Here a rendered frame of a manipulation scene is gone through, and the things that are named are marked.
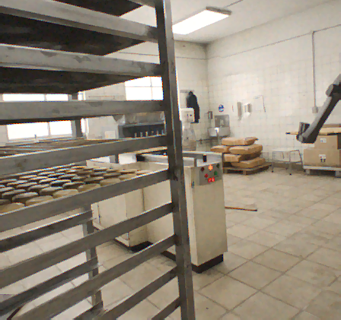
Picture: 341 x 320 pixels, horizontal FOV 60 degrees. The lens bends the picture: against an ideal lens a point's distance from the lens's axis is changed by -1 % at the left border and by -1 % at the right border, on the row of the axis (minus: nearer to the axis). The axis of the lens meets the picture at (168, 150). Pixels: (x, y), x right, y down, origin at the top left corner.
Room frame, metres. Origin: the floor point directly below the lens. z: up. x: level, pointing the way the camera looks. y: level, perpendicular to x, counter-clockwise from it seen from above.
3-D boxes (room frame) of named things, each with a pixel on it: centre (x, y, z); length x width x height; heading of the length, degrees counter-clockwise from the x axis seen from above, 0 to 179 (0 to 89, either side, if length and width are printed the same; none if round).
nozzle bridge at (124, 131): (2.89, 0.23, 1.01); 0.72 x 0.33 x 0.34; 127
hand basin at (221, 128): (7.12, -1.29, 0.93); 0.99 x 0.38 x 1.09; 38
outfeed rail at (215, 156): (3.06, 0.18, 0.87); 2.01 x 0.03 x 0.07; 37
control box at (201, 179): (2.19, -0.29, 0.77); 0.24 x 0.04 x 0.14; 127
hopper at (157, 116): (2.89, 0.23, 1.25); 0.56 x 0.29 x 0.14; 127
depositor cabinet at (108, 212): (3.27, 0.51, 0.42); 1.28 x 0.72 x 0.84; 37
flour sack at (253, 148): (6.00, -1.60, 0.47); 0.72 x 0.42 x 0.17; 133
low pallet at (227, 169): (6.22, -1.44, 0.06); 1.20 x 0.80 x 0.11; 40
